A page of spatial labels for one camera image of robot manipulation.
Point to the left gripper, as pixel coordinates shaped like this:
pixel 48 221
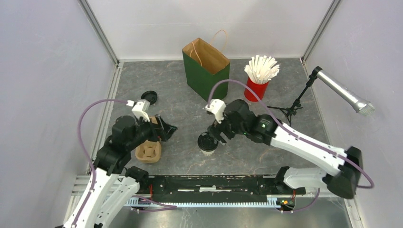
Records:
pixel 168 129

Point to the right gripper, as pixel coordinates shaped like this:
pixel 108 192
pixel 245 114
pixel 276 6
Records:
pixel 216 128

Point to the black coffee lid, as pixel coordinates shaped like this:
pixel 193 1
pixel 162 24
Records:
pixel 206 142
pixel 151 96

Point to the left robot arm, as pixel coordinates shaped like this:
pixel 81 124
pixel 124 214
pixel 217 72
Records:
pixel 96 209

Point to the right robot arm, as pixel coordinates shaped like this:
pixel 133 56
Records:
pixel 336 169

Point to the brown cardboard cup carrier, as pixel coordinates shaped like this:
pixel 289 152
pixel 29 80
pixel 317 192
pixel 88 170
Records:
pixel 149 151

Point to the red cup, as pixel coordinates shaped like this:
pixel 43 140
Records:
pixel 258 89

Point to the green paper bag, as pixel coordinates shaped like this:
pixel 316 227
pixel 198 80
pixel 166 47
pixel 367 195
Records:
pixel 205 65

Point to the white wrapped straws bundle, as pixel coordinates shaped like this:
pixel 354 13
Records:
pixel 261 69

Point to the silver microphone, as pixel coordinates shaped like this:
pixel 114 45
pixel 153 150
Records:
pixel 359 104

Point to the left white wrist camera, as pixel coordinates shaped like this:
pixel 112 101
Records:
pixel 139 109

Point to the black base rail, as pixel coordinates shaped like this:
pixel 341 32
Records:
pixel 214 188

